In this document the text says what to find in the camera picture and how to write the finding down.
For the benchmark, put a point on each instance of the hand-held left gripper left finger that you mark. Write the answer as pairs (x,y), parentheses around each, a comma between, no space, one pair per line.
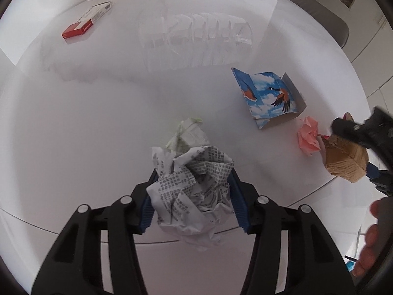
(147,212)

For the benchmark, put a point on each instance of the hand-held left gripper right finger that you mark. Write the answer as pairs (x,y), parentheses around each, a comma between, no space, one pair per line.
(240,204)

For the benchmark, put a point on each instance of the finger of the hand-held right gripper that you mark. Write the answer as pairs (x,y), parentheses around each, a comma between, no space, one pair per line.
(379,176)
(347,129)

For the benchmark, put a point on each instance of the brown paper bag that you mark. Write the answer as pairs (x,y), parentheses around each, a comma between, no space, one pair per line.
(345,159)

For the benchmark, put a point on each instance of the printed newspaper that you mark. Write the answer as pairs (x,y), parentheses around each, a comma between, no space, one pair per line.
(190,190)

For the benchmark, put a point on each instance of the person's right hand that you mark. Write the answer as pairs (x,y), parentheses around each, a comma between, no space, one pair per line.
(368,239)

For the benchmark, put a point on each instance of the crumpled pink paper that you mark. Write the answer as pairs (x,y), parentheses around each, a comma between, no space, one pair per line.
(308,136)

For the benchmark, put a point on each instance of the blue bird print box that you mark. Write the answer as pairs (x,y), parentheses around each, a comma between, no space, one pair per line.
(267,98)

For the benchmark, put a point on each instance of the crumpled pale green paper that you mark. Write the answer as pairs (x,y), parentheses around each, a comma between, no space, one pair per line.
(187,133)

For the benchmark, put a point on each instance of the grey chair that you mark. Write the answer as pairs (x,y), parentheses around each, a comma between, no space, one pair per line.
(313,9)

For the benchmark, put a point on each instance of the clear plastic tray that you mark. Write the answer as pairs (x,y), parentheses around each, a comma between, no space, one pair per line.
(196,37)

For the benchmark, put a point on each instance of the red white box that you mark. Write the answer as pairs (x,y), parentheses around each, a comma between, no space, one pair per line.
(84,21)

